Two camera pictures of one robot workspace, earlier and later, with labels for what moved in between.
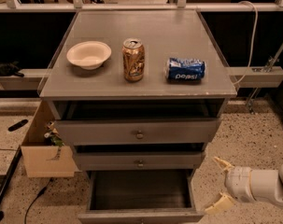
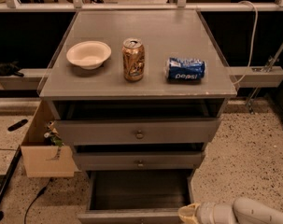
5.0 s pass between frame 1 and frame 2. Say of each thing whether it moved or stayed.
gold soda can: stayed
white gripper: moved
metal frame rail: stayed
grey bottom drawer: stayed
